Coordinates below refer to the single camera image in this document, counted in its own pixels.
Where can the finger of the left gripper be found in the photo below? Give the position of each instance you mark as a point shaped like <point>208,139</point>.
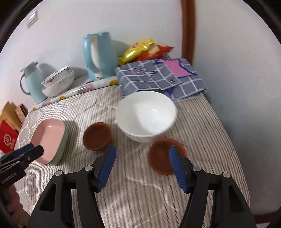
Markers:
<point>17,153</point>
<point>29,156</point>

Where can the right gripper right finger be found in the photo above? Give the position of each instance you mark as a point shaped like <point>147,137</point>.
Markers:
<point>230,208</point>

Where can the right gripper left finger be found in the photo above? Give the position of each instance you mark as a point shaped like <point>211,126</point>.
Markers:
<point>54,207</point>

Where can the pink square plate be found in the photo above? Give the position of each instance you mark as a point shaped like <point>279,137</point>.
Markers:
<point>48,134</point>

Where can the green square plate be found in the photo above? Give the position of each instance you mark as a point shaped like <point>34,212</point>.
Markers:
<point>60,150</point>

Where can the brown clay bowl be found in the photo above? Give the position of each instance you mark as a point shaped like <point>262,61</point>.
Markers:
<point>97,136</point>
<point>158,155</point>

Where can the white ceramic bowl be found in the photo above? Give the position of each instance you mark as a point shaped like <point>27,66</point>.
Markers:
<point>146,115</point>

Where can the person's left hand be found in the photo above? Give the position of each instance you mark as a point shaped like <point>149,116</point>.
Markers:
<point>15,208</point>

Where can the red paper bag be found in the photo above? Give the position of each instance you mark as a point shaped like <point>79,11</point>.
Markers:
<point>8,137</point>

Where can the brown paper bag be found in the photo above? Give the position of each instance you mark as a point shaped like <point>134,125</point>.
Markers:
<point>8,114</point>

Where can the patterned cardboard box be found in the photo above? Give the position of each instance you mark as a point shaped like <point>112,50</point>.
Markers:
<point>21,112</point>

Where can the blue patterned porcelain bowl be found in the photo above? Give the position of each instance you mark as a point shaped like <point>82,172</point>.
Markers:
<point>57,77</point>

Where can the light blue thermos jug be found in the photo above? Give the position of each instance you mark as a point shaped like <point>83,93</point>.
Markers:
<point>33,78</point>

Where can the large white porcelain bowl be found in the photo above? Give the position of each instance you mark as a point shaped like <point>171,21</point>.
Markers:
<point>60,86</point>

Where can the striped quilted table cover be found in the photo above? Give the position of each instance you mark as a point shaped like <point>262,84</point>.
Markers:
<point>135,195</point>

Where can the light blue electric kettle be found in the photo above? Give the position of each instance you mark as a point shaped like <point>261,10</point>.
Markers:
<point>99,55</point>

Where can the yellow chips bag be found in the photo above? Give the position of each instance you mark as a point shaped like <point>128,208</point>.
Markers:
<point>135,50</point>

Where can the grey checked folded cloth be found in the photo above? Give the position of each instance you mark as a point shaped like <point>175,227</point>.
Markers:
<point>174,78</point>

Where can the red chips bag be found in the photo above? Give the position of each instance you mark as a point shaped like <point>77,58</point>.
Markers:
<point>156,52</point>

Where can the white wall switch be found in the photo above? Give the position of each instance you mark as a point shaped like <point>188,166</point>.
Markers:
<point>32,19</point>

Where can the brown wooden door frame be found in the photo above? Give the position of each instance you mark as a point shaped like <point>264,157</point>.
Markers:
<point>188,29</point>

